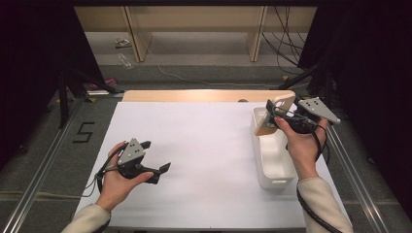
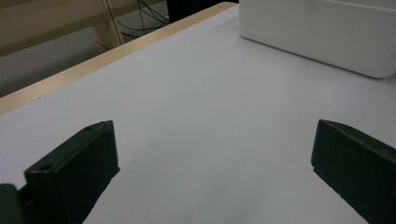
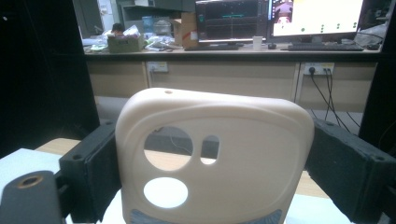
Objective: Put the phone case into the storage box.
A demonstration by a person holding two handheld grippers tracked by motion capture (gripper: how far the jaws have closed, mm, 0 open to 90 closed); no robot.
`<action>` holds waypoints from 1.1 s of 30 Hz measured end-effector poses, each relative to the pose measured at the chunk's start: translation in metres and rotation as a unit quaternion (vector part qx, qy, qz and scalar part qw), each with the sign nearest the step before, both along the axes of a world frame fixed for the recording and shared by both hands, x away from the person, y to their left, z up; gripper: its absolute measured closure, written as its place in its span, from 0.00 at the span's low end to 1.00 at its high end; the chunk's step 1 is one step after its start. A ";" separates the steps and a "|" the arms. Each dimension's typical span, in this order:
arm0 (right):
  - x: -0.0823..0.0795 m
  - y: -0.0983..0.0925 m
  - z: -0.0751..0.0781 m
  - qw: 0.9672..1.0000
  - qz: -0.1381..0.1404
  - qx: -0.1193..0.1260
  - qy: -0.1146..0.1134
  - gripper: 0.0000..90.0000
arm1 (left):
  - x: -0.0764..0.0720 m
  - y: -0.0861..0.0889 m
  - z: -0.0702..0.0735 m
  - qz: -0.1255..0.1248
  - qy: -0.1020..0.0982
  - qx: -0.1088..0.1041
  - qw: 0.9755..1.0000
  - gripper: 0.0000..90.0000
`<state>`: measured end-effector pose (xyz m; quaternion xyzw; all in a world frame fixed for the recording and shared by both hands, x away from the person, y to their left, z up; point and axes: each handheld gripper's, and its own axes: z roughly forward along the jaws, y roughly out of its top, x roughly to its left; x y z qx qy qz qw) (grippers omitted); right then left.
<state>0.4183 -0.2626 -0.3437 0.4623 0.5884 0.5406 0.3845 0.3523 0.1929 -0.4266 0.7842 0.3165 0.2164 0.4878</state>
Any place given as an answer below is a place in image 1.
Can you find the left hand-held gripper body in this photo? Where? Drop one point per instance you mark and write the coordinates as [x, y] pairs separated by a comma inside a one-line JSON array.
[[131, 155]]

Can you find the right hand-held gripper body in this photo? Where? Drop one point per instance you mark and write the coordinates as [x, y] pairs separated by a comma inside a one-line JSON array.
[[319, 110]]

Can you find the beige painted phone case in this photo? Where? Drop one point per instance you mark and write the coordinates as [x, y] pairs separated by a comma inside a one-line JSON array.
[[285, 100]]

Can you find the white plastic storage box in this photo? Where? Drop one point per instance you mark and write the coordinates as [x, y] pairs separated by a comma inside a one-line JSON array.
[[273, 158]]

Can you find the person's left hand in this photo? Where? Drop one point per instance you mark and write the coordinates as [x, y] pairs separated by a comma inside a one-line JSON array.
[[113, 187]]

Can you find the person's right hand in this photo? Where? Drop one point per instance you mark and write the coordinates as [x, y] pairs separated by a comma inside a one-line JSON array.
[[302, 149]]

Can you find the white table sheet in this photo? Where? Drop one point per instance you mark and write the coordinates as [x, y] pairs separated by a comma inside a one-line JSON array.
[[200, 161]]

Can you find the black metal stand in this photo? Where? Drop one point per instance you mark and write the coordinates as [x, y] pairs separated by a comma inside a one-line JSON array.
[[298, 77], [74, 87]]

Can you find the black curtain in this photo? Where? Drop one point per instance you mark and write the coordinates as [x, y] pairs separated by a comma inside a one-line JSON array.
[[29, 64], [372, 81]]

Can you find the white flat board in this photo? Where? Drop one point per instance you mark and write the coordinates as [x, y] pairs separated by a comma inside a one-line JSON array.
[[97, 92]]

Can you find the pink object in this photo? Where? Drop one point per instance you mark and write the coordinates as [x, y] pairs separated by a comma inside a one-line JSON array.
[[107, 84]]

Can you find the clear plastic bottle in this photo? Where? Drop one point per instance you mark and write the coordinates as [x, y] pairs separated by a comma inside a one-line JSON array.
[[124, 61]]

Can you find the small silver object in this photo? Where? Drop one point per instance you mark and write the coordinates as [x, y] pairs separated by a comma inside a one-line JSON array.
[[123, 43]]

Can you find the beige wooden desk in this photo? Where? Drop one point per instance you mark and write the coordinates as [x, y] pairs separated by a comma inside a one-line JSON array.
[[194, 19]]

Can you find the aluminium floor rail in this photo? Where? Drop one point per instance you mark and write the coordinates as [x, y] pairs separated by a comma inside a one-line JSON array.
[[356, 174], [35, 181]]

